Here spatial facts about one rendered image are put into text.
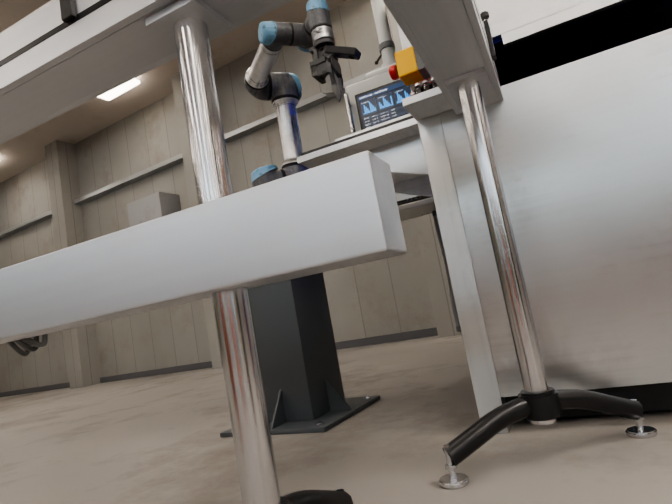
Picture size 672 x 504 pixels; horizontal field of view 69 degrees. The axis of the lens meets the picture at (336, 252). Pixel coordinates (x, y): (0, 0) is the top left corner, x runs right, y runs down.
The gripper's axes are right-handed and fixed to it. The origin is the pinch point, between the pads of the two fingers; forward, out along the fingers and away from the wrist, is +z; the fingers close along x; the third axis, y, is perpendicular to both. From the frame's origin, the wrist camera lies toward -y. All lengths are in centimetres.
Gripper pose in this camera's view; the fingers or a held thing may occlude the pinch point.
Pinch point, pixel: (340, 97)
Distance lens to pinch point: 167.9
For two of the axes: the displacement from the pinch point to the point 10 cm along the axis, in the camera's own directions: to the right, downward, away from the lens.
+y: -8.9, 2.2, 4.0
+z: 1.8, 9.8, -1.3
